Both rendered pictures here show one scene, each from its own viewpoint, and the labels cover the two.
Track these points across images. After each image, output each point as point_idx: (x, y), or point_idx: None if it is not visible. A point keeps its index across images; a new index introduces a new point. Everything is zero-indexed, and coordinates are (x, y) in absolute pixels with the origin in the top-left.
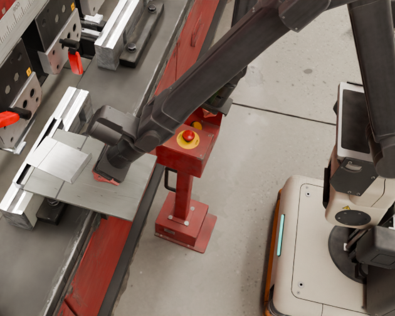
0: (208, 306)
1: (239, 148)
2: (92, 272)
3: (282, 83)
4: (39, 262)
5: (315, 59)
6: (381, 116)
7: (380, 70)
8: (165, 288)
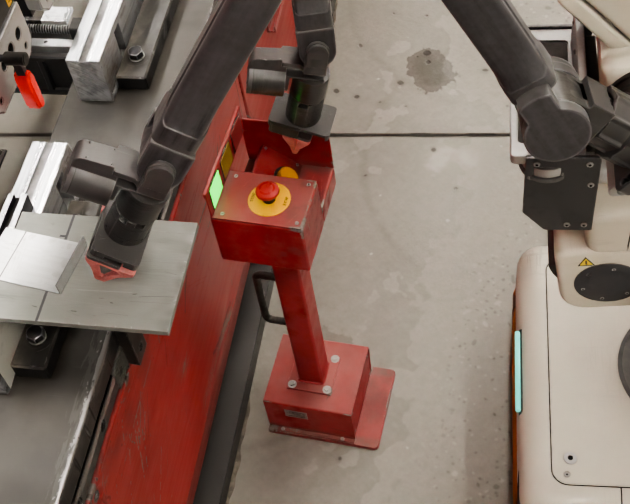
0: None
1: (421, 224)
2: (134, 474)
3: None
4: (29, 441)
5: (561, 7)
6: (500, 60)
7: None
8: None
